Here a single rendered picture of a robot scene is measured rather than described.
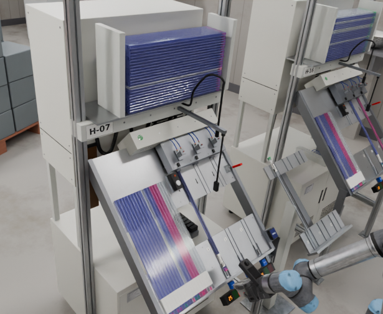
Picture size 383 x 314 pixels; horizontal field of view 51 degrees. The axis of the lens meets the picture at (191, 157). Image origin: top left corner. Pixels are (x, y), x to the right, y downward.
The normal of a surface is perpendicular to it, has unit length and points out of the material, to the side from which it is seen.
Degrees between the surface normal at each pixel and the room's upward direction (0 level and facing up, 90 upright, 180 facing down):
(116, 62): 90
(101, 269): 0
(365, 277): 0
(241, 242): 43
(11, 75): 90
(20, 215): 0
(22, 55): 90
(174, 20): 90
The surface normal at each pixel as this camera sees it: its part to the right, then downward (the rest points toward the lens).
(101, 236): 0.08, -0.86
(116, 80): -0.73, 0.29
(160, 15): 0.67, 0.42
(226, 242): 0.52, -0.35
